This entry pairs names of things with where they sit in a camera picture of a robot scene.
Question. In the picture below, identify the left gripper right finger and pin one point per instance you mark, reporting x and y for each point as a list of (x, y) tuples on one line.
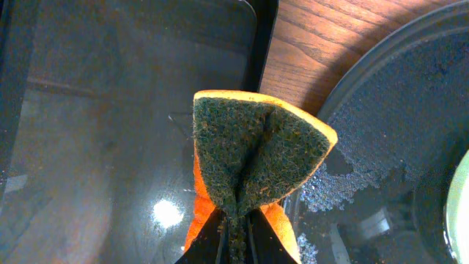
[(263, 245)]

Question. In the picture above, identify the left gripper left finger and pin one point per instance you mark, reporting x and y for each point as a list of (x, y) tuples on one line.
[(209, 246)]

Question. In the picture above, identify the orange sponge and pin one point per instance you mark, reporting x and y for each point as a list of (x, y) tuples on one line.
[(251, 151)]

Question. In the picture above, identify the light green plate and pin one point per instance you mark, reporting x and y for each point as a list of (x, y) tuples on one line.
[(456, 213)]

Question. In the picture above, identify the black rectangular tray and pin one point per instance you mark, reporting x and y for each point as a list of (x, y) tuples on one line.
[(96, 120)]

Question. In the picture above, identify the black round tray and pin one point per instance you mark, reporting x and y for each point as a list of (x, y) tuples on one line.
[(401, 115)]

